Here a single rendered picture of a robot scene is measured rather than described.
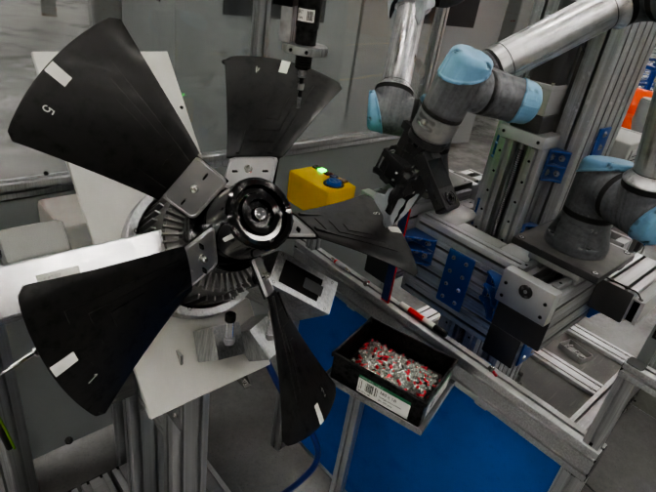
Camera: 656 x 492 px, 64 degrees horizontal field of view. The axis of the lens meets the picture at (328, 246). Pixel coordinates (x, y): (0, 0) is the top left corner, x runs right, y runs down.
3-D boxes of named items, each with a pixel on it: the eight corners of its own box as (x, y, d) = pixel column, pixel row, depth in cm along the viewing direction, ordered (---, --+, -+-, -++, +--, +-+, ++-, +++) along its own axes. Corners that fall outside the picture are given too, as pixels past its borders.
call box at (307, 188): (285, 204, 145) (289, 169, 140) (312, 198, 152) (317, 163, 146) (322, 228, 136) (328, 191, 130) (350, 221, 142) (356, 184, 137)
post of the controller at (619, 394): (581, 440, 98) (625, 361, 89) (588, 433, 100) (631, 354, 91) (596, 451, 97) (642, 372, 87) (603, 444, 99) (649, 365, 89)
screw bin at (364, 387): (326, 377, 111) (331, 351, 108) (365, 339, 124) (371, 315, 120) (419, 430, 102) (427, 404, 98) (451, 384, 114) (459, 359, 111)
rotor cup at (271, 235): (188, 274, 86) (223, 258, 76) (182, 189, 88) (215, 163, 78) (266, 272, 94) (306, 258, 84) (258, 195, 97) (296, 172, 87)
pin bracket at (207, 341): (191, 331, 100) (212, 326, 93) (218, 325, 103) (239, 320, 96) (197, 362, 99) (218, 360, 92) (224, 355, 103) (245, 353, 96)
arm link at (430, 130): (469, 124, 90) (440, 128, 85) (456, 145, 93) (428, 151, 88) (439, 100, 93) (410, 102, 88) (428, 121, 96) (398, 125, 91)
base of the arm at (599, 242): (560, 225, 141) (573, 191, 136) (616, 251, 132) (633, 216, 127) (532, 238, 131) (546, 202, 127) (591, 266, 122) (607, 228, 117)
